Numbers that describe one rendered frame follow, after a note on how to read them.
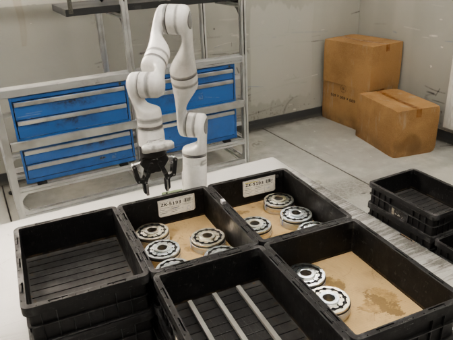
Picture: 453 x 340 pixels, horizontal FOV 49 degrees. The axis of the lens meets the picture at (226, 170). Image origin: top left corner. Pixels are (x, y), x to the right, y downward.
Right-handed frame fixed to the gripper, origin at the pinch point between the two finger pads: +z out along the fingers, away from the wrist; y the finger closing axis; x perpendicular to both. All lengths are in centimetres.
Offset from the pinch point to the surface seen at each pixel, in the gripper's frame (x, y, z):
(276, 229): 12.5, -33.7, 17.2
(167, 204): -7.3, -4.7, 10.3
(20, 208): -181, 44, 83
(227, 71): -191, -108, 16
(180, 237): 2.8, -5.0, 17.2
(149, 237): 3.1, 4.7, 14.3
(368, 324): 60, -32, 17
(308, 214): 13.4, -44.7, 14.4
